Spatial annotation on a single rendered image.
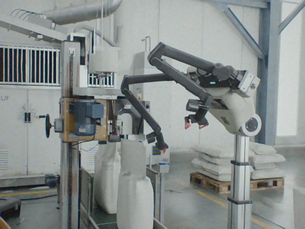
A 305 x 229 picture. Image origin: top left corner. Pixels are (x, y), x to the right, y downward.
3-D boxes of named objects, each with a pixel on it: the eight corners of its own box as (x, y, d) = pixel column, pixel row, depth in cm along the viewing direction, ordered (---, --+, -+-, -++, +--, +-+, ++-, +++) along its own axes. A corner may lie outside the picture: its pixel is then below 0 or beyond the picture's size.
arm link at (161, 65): (155, 55, 187) (152, 51, 197) (148, 64, 188) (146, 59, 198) (216, 98, 201) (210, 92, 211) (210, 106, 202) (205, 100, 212)
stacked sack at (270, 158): (288, 163, 558) (288, 154, 557) (251, 166, 532) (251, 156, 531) (268, 159, 598) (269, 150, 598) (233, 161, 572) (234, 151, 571)
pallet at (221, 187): (284, 187, 560) (284, 178, 560) (219, 194, 510) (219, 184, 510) (249, 175, 635) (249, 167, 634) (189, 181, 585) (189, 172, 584)
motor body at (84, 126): (98, 136, 250) (99, 100, 248) (76, 137, 244) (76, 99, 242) (93, 133, 264) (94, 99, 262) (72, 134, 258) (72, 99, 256)
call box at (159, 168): (168, 172, 279) (169, 164, 279) (159, 173, 276) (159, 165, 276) (164, 170, 287) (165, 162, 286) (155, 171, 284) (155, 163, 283)
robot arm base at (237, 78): (240, 71, 209) (230, 89, 208) (230, 64, 207) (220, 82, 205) (249, 71, 201) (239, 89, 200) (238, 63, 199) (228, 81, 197)
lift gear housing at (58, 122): (62, 133, 264) (62, 118, 263) (55, 133, 262) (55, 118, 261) (60, 131, 274) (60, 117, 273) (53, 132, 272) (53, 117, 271)
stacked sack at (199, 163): (239, 168, 572) (239, 159, 572) (204, 171, 543) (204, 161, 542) (222, 163, 610) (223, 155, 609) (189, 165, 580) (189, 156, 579)
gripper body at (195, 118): (187, 116, 214) (192, 108, 209) (202, 116, 218) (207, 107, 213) (191, 124, 210) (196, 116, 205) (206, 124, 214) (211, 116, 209)
